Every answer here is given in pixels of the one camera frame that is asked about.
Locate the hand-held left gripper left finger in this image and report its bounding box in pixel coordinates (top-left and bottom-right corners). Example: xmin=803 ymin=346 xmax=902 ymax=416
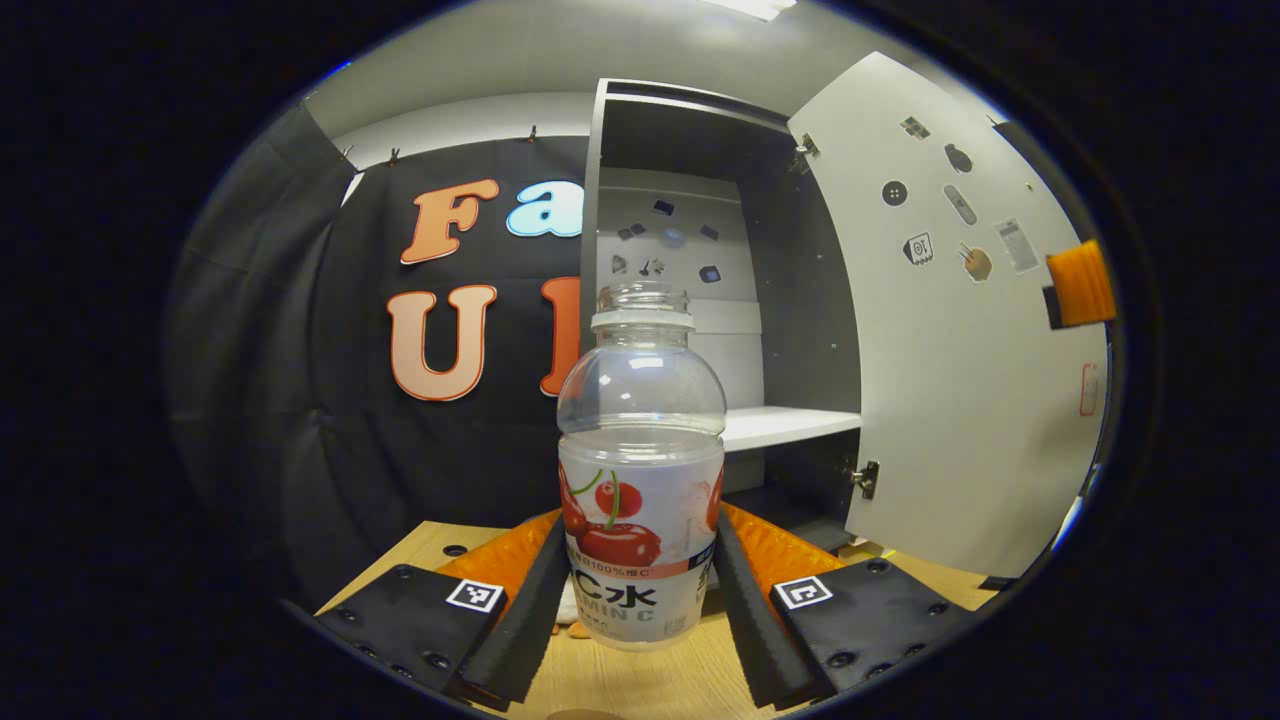
xmin=315 ymin=510 xmax=571 ymax=713

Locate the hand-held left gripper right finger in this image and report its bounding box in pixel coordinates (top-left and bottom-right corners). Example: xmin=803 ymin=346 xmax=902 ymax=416
xmin=712 ymin=500 xmax=976 ymax=713

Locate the white cabinet door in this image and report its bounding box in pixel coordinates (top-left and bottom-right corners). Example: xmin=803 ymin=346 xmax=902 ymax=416
xmin=788 ymin=50 xmax=1111 ymax=579

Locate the clear plastic bottle red label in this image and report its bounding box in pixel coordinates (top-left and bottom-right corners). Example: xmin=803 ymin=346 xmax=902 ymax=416
xmin=556 ymin=282 xmax=728 ymax=653

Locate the white cabinet shelf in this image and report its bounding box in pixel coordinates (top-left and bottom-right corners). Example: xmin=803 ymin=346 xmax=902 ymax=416
xmin=720 ymin=405 xmax=863 ymax=453

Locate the grey cabinet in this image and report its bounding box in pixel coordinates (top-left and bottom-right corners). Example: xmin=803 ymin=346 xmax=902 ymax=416
xmin=580 ymin=78 xmax=866 ymax=556

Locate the penguin plush toy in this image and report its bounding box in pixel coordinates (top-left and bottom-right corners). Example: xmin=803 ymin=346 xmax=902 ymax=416
xmin=556 ymin=578 xmax=593 ymax=641

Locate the black backdrop cloth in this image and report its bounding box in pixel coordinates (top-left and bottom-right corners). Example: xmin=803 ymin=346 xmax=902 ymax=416
xmin=165 ymin=100 xmax=1111 ymax=611

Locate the ceiling light panel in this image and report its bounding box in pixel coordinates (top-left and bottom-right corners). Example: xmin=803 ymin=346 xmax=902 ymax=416
xmin=700 ymin=0 xmax=799 ymax=23

